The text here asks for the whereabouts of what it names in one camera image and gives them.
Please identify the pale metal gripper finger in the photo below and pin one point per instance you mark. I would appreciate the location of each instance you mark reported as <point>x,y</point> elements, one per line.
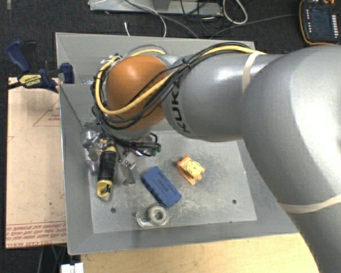
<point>129,173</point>

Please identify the shiny clear crumpled thing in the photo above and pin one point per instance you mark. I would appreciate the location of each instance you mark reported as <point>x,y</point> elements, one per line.
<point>91,145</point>

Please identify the grey metal bin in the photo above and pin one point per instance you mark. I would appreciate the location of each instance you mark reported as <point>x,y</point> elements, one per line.
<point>204,209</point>

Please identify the blue eraser block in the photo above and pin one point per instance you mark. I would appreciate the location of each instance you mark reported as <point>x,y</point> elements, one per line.
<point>161,187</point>

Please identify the orange and yellow toy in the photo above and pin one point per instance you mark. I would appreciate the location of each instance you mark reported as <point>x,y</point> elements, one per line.
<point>191,169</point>

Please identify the brown cardboard board red print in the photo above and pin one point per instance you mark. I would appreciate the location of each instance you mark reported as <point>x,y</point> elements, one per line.
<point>34,158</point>

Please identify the black and yellow flashlight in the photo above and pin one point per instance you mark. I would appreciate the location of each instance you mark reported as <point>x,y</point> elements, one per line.
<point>106,166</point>

